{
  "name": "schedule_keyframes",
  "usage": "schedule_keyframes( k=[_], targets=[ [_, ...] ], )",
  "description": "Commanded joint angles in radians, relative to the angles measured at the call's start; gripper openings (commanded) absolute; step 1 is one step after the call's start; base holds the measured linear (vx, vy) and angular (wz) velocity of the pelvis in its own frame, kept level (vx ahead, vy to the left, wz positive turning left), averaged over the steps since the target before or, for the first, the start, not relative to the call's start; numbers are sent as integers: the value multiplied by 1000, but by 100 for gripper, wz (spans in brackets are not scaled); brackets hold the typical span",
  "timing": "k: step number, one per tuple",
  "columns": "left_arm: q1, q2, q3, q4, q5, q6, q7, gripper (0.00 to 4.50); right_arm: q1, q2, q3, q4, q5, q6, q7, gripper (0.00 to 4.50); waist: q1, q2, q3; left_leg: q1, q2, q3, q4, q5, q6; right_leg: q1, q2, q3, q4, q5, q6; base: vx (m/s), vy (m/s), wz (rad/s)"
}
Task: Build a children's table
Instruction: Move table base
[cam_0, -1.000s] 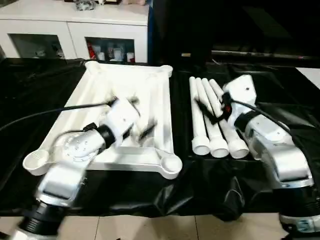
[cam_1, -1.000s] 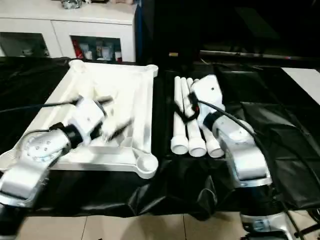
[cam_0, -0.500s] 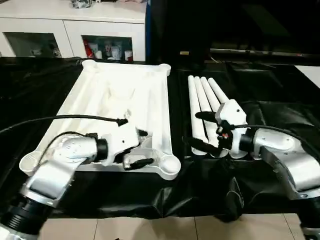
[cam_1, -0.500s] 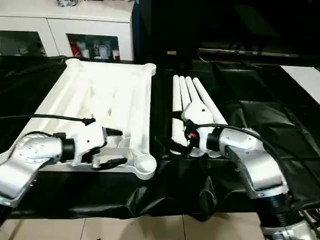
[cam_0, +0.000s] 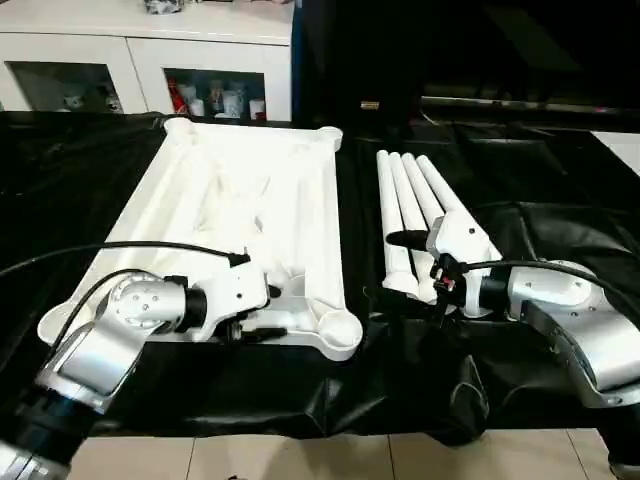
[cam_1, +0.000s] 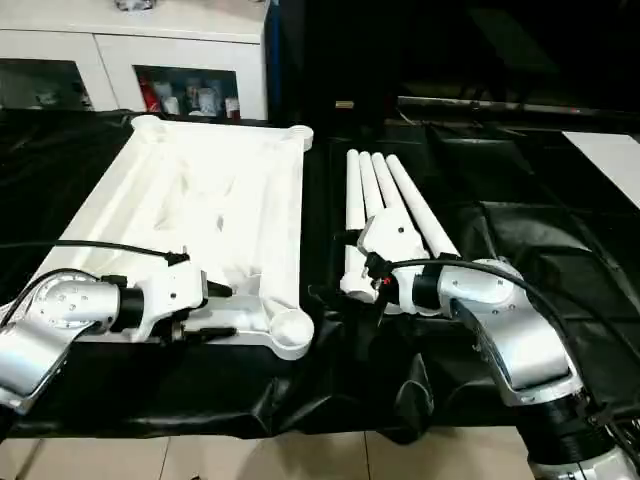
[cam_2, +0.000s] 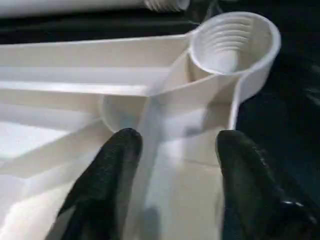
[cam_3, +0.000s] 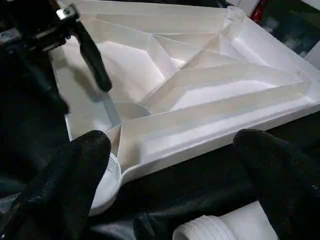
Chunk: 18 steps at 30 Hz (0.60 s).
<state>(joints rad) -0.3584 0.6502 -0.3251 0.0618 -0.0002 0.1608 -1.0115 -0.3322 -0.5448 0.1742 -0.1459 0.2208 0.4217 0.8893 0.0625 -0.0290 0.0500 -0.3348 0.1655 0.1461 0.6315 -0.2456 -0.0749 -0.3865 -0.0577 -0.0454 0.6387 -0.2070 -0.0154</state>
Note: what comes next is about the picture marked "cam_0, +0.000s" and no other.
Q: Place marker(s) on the white plastic table leg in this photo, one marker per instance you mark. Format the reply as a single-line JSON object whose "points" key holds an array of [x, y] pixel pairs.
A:
{"points": [[425, 200], [447, 200], [406, 200], [388, 200]]}

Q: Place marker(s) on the white plastic table top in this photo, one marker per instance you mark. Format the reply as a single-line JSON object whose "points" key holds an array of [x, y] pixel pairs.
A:
{"points": [[200, 200]]}

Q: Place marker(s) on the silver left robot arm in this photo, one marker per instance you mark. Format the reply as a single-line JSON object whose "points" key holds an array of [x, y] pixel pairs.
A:
{"points": [[140, 300]]}

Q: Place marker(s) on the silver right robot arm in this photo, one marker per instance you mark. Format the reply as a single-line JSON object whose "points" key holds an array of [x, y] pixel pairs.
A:
{"points": [[575, 300]]}

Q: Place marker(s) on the dark metal rod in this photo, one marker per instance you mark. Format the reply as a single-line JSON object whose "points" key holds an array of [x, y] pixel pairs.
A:
{"points": [[500, 105]]}

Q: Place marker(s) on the black case with gold label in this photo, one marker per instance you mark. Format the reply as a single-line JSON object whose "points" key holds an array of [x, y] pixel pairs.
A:
{"points": [[350, 60]]}

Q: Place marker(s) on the white flat board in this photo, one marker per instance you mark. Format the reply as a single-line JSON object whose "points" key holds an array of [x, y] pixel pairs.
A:
{"points": [[620, 150]]}

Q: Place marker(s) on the black work mat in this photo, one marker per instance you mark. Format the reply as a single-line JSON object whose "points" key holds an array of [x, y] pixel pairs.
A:
{"points": [[50, 200]]}

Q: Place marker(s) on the white glass-door cabinet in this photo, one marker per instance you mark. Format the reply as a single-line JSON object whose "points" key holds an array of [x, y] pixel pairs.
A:
{"points": [[135, 65]]}

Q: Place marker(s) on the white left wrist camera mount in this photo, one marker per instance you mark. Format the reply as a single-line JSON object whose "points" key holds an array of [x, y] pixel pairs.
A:
{"points": [[235, 290]]}

